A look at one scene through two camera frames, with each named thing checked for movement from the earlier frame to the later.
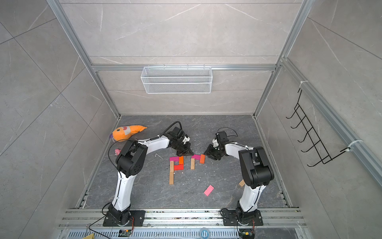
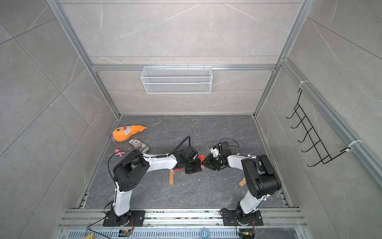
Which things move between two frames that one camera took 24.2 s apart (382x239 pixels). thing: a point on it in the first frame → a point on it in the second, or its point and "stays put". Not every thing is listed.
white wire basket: x=176 y=80 stays put
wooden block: x=171 y=178 stays put
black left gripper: x=187 y=152 → x=199 y=168
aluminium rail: x=93 y=218 stays put
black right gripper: x=210 y=153 → x=210 y=163
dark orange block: x=202 y=159 stays put
